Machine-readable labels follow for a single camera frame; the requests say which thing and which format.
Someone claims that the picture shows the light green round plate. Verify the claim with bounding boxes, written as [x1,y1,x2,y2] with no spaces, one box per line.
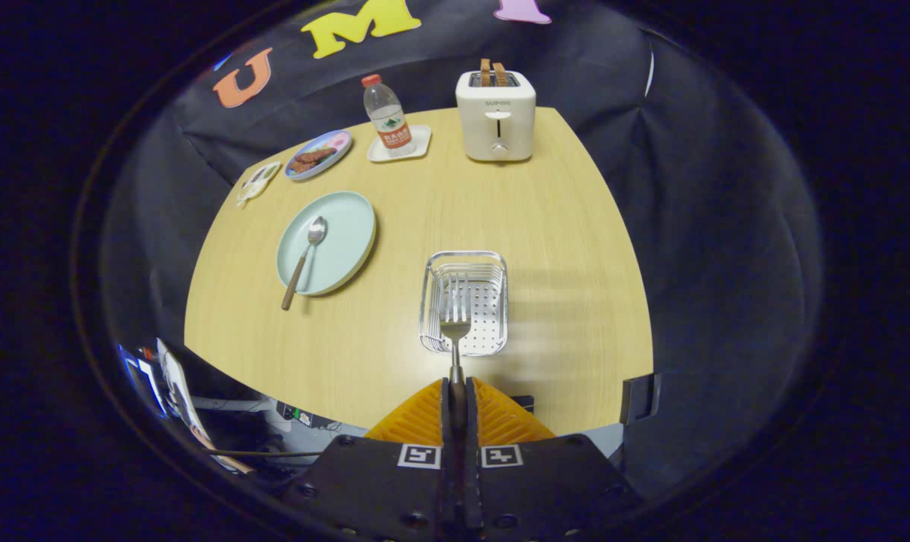
[276,190,377,297]

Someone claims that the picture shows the blue plate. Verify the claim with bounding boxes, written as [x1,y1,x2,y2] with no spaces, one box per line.
[285,129,353,182]

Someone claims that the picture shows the metal spoon with wooden handle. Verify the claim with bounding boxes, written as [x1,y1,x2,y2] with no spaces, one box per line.
[281,216,327,311]

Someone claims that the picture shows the black plastic panel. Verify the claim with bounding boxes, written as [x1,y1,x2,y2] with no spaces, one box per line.
[620,373,661,425]

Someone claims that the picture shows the white square coaster tray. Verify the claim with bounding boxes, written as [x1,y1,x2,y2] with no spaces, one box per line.
[367,125,433,163]

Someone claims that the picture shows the white board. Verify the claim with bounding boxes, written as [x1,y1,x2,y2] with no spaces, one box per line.
[157,339,237,475]

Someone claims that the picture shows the metal wire basket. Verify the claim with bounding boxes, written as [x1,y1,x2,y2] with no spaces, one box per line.
[418,251,510,357]

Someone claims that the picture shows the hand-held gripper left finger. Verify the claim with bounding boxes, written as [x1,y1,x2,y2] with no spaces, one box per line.
[285,376,455,539]

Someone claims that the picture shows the thin dark cable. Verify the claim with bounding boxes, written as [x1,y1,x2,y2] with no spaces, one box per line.
[199,448,324,461]

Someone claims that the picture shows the metal fork with wooden handle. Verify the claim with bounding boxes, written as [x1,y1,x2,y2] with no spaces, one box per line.
[440,275,472,430]

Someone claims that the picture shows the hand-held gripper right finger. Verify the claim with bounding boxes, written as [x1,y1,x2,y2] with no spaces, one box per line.
[458,376,644,539]

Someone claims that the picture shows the clear water bottle red cap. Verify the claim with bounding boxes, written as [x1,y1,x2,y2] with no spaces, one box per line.
[361,74,416,157]

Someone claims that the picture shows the white toaster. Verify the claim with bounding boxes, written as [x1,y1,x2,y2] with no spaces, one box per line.
[455,69,537,163]

